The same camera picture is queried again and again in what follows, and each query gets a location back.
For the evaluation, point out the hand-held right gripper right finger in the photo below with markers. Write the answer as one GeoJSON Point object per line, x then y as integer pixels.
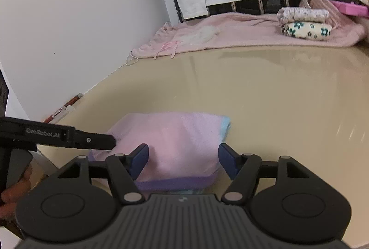
{"type": "Point", "coordinates": [227, 161]}

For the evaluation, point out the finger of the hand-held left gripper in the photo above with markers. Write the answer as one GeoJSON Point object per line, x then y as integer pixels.
{"type": "Point", "coordinates": [96, 140]}

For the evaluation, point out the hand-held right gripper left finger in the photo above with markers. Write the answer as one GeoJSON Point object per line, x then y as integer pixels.
{"type": "Point", "coordinates": [139, 161]}

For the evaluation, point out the blue pink purple-trimmed garment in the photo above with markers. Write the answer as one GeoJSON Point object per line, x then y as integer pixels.
{"type": "Point", "coordinates": [178, 139]}

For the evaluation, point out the person's left hand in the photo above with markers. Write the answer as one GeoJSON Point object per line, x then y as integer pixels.
{"type": "Point", "coordinates": [14, 194]}

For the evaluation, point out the dark cloth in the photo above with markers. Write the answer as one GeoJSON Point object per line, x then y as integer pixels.
{"type": "Point", "coordinates": [3, 96]}

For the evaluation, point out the red white stick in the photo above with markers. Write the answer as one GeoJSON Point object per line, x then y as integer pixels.
{"type": "Point", "coordinates": [65, 107]}

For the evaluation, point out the pink fuzzy blanket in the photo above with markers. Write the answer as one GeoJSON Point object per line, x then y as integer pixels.
{"type": "Point", "coordinates": [245, 32]}

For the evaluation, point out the folded cream green-flower garment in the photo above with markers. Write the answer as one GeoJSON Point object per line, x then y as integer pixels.
{"type": "Point", "coordinates": [307, 30]}

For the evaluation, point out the metal bar railing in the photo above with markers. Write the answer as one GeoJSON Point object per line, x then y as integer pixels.
{"type": "Point", "coordinates": [248, 6]}

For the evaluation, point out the folded pale floral garment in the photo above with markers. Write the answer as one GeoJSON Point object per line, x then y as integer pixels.
{"type": "Point", "coordinates": [302, 14]}

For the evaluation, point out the pink flat case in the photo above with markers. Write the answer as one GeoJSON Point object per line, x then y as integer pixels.
{"type": "Point", "coordinates": [351, 8]}

